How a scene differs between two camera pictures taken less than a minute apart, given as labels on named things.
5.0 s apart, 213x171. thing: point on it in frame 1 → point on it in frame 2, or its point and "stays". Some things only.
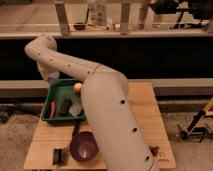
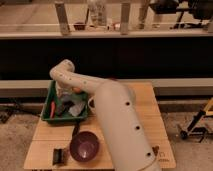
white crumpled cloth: (75, 109) stays
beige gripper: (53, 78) → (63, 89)
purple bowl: (84, 146) stays
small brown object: (154, 149) stays
